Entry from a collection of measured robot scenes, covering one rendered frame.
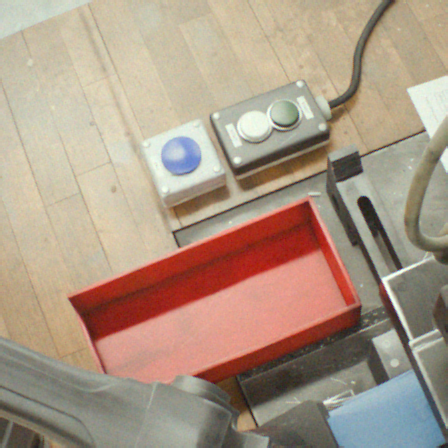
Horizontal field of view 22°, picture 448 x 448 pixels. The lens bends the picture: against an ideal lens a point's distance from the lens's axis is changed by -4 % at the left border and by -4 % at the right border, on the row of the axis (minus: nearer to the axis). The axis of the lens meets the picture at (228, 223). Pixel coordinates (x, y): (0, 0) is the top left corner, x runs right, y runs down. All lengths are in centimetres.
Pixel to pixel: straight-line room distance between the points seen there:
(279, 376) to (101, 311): 18
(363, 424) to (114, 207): 36
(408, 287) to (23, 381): 32
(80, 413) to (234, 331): 42
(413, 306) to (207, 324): 30
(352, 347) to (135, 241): 24
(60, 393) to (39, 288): 45
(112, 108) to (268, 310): 28
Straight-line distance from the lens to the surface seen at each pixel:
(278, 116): 120
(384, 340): 107
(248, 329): 115
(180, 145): 119
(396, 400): 104
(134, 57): 129
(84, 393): 76
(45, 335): 118
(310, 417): 92
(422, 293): 92
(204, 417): 78
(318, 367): 115
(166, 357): 115
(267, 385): 114
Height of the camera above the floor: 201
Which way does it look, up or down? 68 degrees down
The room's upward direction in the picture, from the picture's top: 9 degrees counter-clockwise
